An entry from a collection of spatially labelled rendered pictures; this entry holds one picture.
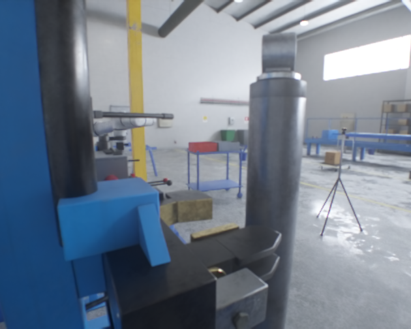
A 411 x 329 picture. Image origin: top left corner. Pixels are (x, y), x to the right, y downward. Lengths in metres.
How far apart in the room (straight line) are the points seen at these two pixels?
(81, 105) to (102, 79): 11.11
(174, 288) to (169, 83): 12.07
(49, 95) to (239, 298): 0.50
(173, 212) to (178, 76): 11.78
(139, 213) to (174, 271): 0.13
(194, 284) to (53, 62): 0.43
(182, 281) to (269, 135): 0.60
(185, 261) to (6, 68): 0.51
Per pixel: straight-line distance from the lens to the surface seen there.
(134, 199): 0.45
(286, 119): 0.84
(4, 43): 0.61
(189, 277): 0.39
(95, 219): 0.45
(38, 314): 0.74
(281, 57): 0.90
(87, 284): 0.70
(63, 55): 0.47
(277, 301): 1.12
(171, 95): 12.26
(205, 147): 3.76
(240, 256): 0.59
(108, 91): 11.52
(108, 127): 1.85
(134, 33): 3.43
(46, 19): 0.50
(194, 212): 0.97
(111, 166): 0.95
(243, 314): 0.50
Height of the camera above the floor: 1.32
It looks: 10 degrees down
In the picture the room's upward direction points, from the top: straight up
